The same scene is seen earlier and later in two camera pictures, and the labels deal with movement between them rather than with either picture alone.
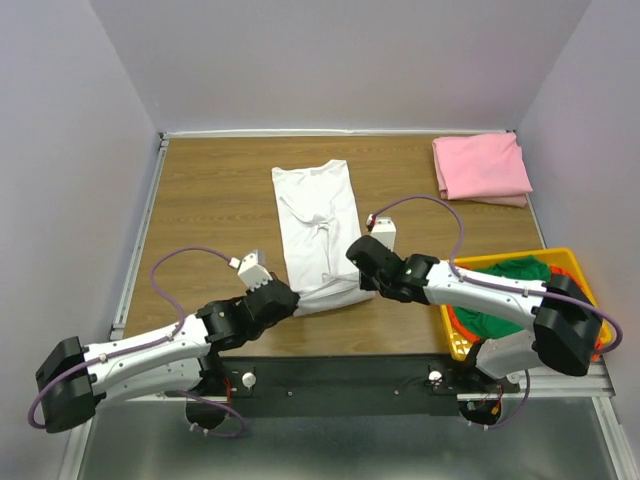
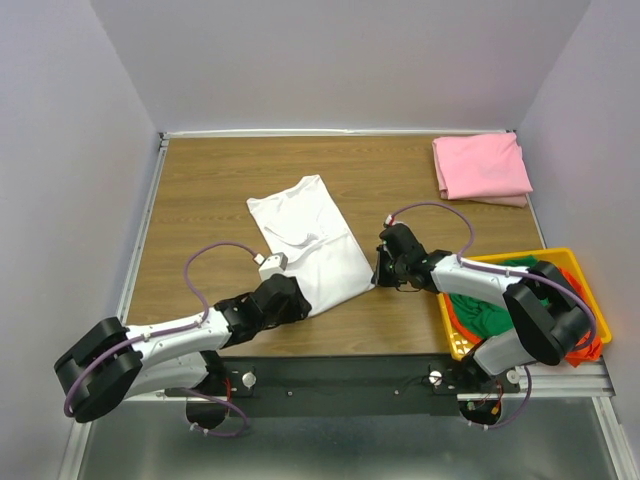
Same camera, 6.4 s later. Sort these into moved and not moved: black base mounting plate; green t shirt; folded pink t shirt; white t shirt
Moved: white t shirt
Not moved: black base mounting plate; green t shirt; folded pink t shirt
